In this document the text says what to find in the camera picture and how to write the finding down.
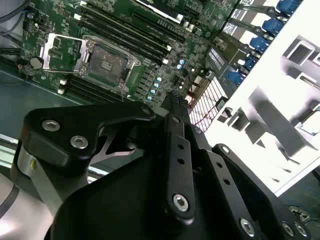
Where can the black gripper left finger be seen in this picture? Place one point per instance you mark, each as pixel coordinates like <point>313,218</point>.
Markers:
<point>62,125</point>

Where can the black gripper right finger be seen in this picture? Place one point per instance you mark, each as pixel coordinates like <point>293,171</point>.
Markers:
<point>225,180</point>

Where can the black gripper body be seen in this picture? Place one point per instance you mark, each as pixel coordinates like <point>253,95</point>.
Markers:
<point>112,212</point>

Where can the metal socket cover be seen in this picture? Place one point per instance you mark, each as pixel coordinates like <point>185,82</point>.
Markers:
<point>47,51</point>

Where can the silver CPU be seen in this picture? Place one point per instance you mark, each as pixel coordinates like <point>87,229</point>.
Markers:
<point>312,125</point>

